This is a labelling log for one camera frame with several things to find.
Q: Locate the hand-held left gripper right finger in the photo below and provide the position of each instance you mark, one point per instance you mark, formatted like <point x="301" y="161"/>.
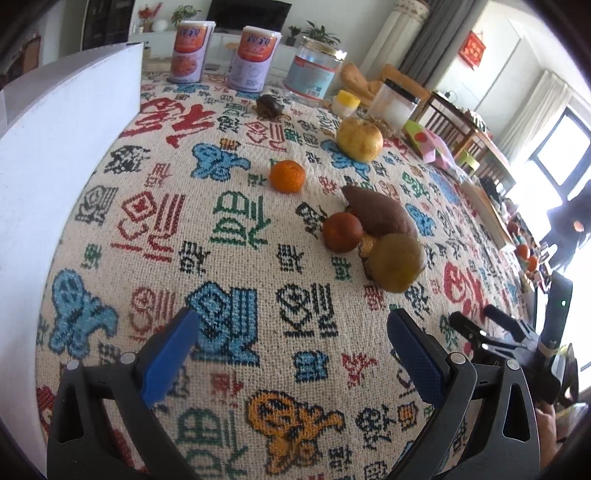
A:
<point x="415" y="355"/>

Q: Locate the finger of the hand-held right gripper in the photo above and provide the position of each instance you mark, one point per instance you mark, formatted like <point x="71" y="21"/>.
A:
<point x="471" y="332"/>
<point x="512" y="325"/>

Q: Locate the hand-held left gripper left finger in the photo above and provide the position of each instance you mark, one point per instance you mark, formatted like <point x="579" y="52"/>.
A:
<point x="171" y="355"/>

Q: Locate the green-brown pear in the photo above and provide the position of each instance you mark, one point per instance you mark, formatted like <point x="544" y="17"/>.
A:
<point x="397" y="262"/>

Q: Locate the dark red round fruit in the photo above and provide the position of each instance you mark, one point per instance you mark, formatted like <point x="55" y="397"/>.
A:
<point x="341" y="231"/>

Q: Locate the brown sweet potato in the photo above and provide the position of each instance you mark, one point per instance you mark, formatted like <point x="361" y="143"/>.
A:
<point x="378" y="212"/>

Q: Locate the orange tangerine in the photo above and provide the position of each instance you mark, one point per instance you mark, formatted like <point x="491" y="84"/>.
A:
<point x="522" y="250"/>
<point x="287" y="175"/>
<point x="532" y="263"/>

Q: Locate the yellow apple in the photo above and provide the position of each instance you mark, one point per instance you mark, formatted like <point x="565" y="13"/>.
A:
<point x="360" y="138"/>

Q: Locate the white cardboard box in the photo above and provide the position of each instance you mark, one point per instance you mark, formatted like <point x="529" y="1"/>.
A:
<point x="55" y="161"/>

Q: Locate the dark mangosteen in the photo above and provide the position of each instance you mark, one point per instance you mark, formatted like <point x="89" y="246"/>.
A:
<point x="270" y="106"/>

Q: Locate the person's right hand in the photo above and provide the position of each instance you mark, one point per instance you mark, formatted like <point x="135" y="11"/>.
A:
<point x="547" y="429"/>

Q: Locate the dark hanging coat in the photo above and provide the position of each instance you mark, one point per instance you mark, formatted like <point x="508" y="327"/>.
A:
<point x="570" y="230"/>

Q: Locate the printed woven tablecloth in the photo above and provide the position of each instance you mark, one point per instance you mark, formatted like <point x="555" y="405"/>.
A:
<point x="277" y="323"/>

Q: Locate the book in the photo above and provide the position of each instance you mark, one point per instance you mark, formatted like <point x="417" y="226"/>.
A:
<point x="489" y="207"/>

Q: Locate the wooden chair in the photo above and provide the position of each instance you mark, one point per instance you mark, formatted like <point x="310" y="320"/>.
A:
<point x="489" y="157"/>
<point x="443" y="115"/>

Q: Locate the window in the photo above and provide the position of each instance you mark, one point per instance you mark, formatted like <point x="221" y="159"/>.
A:
<point x="568" y="152"/>

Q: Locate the colourful snack packet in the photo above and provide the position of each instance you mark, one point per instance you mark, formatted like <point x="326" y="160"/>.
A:
<point x="427" y="143"/>

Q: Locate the white curtain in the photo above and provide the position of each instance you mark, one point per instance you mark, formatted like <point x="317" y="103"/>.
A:
<point x="535" y="110"/>

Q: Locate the black lid white jar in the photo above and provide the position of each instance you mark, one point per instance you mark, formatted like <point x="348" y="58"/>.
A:
<point x="395" y="104"/>

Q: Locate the yellow cap small bottle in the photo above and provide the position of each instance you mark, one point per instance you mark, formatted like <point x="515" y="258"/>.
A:
<point x="346" y="102"/>

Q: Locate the grey curtain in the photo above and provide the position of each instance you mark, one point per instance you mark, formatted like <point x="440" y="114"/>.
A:
<point x="438" y="37"/>

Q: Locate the red label can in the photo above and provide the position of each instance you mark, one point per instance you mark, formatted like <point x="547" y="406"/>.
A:
<point x="188" y="53"/>
<point x="254" y="57"/>

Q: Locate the blue label glass jar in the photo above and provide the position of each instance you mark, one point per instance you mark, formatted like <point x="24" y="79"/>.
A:
<point x="314" y="69"/>

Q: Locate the white standing air conditioner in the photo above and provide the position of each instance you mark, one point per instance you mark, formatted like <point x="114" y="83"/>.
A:
<point x="397" y="32"/>

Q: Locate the white round vase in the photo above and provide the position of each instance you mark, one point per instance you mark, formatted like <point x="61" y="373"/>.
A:
<point x="159" y="25"/>

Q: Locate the large potted plant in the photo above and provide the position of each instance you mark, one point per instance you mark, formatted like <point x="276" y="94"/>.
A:
<point x="318" y="33"/>

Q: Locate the red flowers in vase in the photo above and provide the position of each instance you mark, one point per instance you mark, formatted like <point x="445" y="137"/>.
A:
<point x="148" y="14"/>

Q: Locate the leafy potted plant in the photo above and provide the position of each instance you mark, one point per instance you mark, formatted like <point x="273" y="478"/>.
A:
<point x="186" y="13"/>

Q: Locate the small potted plant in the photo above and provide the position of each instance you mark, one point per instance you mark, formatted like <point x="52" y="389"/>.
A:
<point x="292" y="34"/>

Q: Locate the black glass cabinet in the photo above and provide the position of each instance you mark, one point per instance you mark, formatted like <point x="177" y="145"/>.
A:
<point x="106" y="18"/>

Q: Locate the black television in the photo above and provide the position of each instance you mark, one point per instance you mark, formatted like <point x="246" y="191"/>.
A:
<point x="249" y="14"/>

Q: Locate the red wall decoration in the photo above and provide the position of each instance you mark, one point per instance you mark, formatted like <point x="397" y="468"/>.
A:
<point x="473" y="50"/>

